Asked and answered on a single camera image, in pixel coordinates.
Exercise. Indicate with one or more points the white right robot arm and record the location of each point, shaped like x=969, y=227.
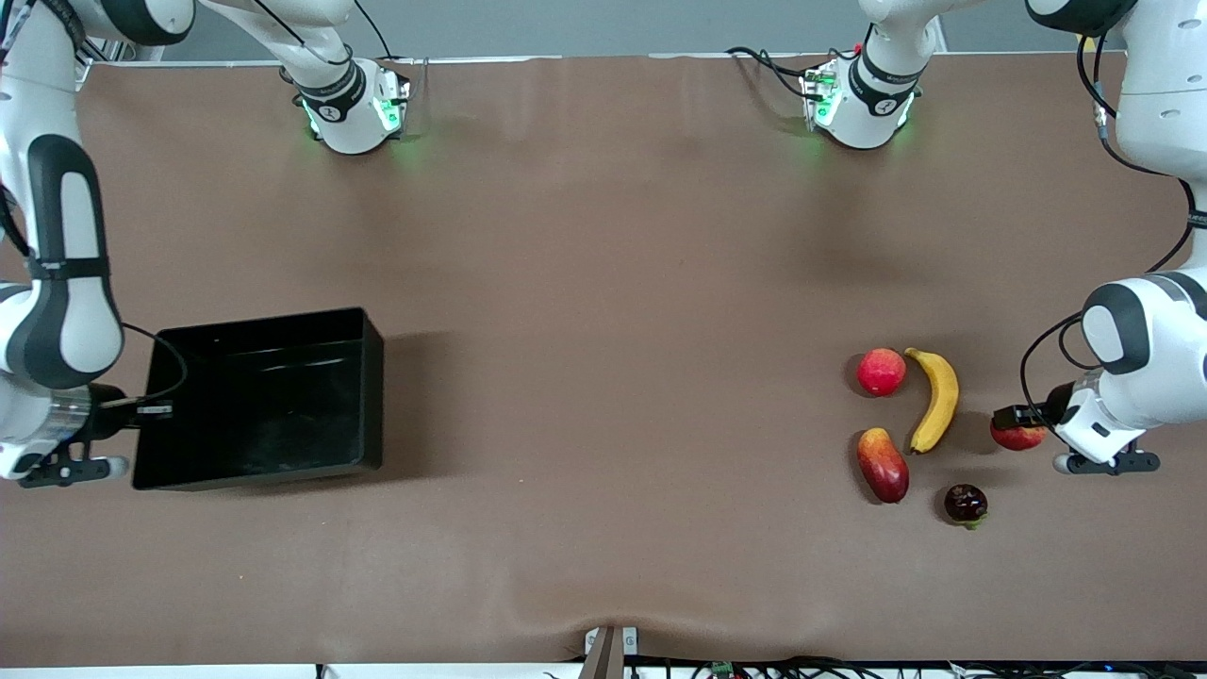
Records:
x=66, y=283

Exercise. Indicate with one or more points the dark purple mangosteen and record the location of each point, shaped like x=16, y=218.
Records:
x=965, y=503

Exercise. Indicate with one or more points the yellow banana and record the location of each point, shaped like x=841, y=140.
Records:
x=938, y=401

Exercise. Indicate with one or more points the aluminium frame profile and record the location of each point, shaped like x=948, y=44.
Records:
x=123, y=54

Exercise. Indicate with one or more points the green circuit board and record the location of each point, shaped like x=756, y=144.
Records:
x=722, y=670

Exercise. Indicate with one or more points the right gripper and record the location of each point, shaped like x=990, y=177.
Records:
x=106, y=422

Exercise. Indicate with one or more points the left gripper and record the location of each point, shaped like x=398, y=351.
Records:
x=1058, y=404

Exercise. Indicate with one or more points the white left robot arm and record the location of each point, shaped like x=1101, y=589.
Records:
x=1169, y=94

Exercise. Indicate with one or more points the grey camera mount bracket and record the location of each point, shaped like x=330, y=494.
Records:
x=608, y=651

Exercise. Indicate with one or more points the red yellow apple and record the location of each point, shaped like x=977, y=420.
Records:
x=1018, y=439

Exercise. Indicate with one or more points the black plastic box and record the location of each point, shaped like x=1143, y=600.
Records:
x=264, y=415

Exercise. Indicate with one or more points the red yellow mango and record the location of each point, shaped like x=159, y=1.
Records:
x=884, y=467

